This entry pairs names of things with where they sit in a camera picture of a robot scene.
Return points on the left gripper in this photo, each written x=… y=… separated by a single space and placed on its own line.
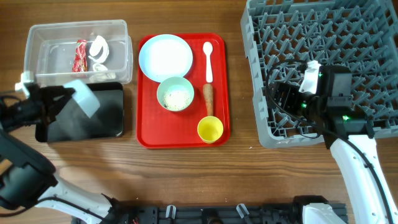
x=43 y=98

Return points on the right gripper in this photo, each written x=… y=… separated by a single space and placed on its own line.
x=290 y=91

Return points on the small light blue bowl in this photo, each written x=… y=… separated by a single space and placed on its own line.
x=84 y=97

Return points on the red snack wrapper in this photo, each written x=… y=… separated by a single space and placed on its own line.
x=80 y=63

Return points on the white plastic wrap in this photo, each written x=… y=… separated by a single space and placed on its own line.
x=98 y=53

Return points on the yellow plastic cup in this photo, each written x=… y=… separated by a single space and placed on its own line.
x=210 y=129

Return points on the white rice grains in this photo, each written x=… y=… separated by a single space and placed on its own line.
x=176 y=100

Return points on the mint green bowl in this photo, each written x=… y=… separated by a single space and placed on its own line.
x=174 y=83

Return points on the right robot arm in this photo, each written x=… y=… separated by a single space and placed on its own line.
x=323 y=101

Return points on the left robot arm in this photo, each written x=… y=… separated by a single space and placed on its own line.
x=28 y=178

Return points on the grey dishwasher rack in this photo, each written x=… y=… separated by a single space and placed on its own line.
x=360 y=35

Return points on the black plastic tray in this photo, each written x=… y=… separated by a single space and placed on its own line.
x=72 y=124

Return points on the clear plastic bin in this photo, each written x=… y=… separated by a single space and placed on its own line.
x=50 y=51

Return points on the orange carrot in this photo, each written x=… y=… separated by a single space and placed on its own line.
x=208 y=96

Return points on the white plastic spoon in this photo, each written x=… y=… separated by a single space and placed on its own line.
x=208 y=49

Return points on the red serving tray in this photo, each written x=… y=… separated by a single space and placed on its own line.
x=158 y=128

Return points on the large light blue plate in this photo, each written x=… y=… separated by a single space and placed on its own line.
x=164 y=56

